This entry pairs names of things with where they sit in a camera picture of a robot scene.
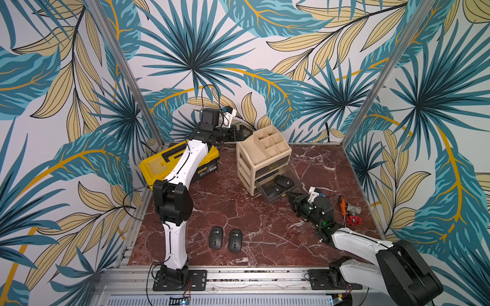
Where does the black Lecoo mouse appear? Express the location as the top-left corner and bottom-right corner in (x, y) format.
(228, 229), (242, 253)
(209, 226), (224, 250)
(265, 185), (283, 201)
(274, 175), (295, 189)

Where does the clear bottom drawer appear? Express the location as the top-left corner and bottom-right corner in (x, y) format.
(255, 171), (301, 203)

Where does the beige drawer organizer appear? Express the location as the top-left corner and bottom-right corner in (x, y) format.
(236, 125), (292, 196)

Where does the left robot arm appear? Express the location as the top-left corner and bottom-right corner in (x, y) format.
(153, 107), (243, 289)

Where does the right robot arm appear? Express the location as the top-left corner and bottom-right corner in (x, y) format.
(287, 189), (444, 305)

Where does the grey metal fitting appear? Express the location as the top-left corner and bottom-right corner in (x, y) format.
(347, 204), (362, 215)

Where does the red small valve wheel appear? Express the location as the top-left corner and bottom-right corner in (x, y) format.
(346, 215), (362, 226)

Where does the yellow black toolbox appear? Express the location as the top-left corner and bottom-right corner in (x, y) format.
(139, 142), (219, 185)

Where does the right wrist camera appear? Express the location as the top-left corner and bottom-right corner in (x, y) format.
(308, 187), (325, 202)

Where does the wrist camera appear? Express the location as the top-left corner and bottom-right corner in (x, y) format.
(221, 106), (237, 128)
(308, 187), (325, 202)

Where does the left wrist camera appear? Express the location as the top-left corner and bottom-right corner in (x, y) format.
(221, 106), (237, 128)

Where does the orange handled tool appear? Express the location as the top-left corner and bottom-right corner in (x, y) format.
(339, 196), (347, 221)

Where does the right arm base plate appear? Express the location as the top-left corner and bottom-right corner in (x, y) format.
(306, 269), (363, 291)

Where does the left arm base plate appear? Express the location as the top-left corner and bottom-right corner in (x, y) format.
(152, 267), (207, 292)

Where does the aluminium front rail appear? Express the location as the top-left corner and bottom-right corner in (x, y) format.
(89, 266), (392, 305)

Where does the left corner aluminium post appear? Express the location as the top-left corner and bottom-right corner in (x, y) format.
(85, 0), (165, 149)

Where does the corner aluminium post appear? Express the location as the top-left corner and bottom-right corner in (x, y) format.
(85, 0), (165, 149)
(341, 0), (435, 149)

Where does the right corner aluminium post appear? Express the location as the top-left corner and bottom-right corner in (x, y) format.
(341, 0), (435, 149)

